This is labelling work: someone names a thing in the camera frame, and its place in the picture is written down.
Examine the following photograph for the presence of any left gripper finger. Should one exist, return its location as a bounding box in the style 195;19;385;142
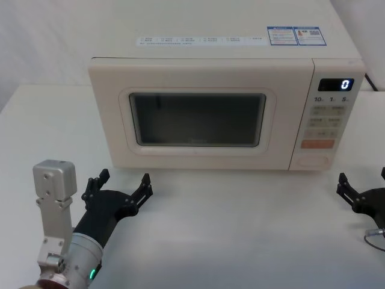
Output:
125;172;153;216
81;169;110;202

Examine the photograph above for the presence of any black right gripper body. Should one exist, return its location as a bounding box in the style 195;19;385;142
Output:
351;187;385;229

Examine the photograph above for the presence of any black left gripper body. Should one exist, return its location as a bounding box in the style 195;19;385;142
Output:
73;189;140;249

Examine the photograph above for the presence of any white table cloth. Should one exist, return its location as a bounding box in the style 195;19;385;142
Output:
0;85;385;289

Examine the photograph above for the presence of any cream microwave oven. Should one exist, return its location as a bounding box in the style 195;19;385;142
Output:
87;16;368;173

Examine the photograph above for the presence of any white curtain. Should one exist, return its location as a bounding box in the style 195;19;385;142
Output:
0;0;385;114

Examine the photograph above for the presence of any thin cable with silver plug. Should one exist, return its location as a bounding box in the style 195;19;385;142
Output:
363;229;385;250

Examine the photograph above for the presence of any black power cord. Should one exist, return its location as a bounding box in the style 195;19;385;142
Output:
364;73;378;91

